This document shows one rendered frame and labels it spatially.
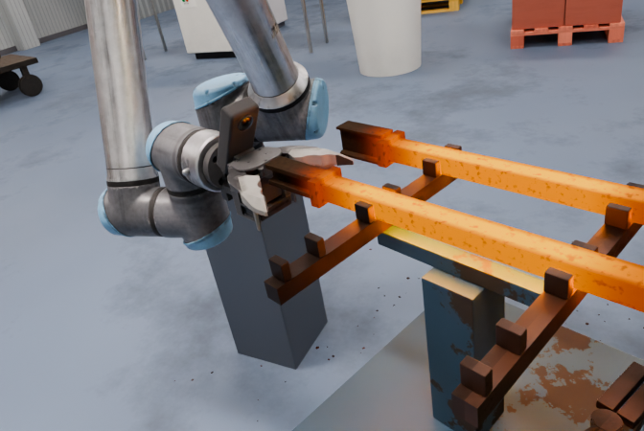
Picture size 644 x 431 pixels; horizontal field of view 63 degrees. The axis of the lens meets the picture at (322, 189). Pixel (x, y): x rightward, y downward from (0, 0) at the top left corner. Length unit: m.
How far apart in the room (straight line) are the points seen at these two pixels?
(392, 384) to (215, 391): 1.04
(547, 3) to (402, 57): 1.18
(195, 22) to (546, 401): 5.50
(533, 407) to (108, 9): 0.85
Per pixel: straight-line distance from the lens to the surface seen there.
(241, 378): 1.72
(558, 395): 0.73
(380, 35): 4.13
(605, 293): 0.47
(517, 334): 0.41
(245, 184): 0.66
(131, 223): 0.98
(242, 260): 1.49
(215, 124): 1.34
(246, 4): 1.07
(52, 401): 1.96
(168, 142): 0.85
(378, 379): 0.74
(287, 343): 1.62
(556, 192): 0.59
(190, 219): 0.90
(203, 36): 5.90
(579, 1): 4.59
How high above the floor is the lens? 1.20
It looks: 27 degrees down
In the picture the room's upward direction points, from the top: 10 degrees counter-clockwise
